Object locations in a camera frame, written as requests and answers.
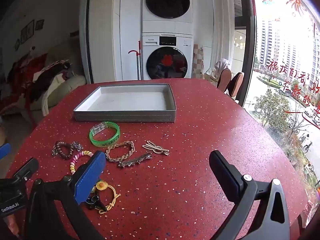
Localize black hair claw clip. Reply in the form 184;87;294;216
85;193;107;212

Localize pink yellow spiral bracelet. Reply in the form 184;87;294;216
69;150;94;176

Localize yellow flower cord hair tie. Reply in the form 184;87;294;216
95;180;122;215

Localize brown spiral hair tie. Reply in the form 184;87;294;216
54;141;75;160

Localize tan braided bracelet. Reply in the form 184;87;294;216
105;140;136;163

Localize green translucent bangle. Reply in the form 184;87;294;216
88;121;120;147

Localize silver rhinestone barrette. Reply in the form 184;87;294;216
118;153;152;168

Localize gold bunny hair clip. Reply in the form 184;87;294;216
142;140;169;156

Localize silver rhinestone hair claw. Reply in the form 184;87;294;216
71;141;83;152

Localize grey jewelry tray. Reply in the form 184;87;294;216
73;83;176;123

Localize pile of clothes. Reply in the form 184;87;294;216
1;54;75;115

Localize beige sofa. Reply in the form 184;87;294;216
17;38;86;123

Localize brown chair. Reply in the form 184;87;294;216
217;68;232;93
227;72;244;98

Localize beige bag on chair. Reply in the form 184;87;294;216
204;59;230;86

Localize white cabinet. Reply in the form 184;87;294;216
79;0;142;83

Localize lower white washing machine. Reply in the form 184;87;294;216
142;33;194;80

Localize white curtain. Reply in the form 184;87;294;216
211;0;235;66

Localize upper white dryer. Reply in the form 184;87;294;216
142;0;193;23

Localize wall picture frames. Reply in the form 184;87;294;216
14;19;44;51

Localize red handled mop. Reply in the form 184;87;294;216
128;40;142;80

